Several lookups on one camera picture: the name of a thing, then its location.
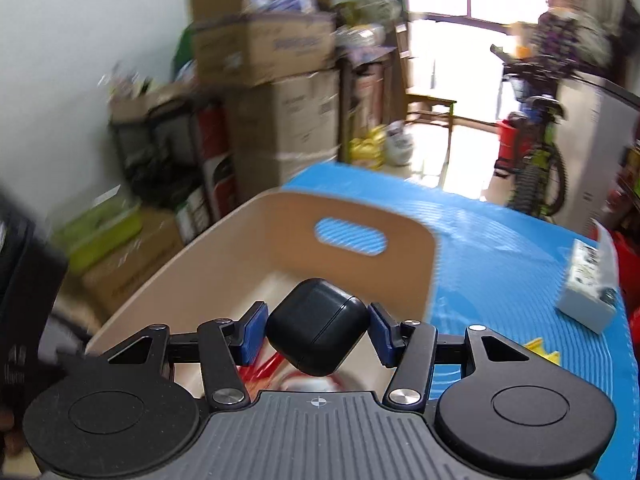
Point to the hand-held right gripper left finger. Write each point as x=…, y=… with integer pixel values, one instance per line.
x=254, y=332

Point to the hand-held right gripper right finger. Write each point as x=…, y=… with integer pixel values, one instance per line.
x=382, y=335

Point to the black earbud case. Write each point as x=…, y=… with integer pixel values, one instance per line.
x=317, y=327

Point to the beige plastic basket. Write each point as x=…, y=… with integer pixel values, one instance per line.
x=225, y=270

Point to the tape roll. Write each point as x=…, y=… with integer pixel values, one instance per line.
x=310, y=384

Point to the green plastic box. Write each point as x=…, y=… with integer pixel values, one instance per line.
x=97, y=235

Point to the flat cardboard box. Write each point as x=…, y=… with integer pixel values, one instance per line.
x=135, y=265

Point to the blue silicone mat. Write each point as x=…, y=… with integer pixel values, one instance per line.
x=490, y=260

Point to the yellow tape cutter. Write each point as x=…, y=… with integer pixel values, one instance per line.
x=541, y=350

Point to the black cart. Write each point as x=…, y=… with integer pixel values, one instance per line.
x=155, y=160

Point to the red carton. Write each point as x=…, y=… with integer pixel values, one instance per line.
x=217, y=160

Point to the yellow floor item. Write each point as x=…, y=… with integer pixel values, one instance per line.
x=367, y=147

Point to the white floor bag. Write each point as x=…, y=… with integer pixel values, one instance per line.
x=400, y=142

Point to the white tissue box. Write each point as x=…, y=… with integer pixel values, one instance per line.
x=582, y=300

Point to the large taped cardboard box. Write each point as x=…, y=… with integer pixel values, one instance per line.
x=295, y=120

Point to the black green bicycle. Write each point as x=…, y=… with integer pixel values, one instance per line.
x=540, y=160

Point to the wooden chair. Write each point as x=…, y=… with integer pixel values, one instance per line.
x=430, y=100

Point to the white chest freezer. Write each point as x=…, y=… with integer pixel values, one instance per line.
x=595, y=150

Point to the open cardboard box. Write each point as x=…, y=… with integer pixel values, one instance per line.
x=260, y=50

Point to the floral cloth bundle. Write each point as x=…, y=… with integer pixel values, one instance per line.
x=570, y=40

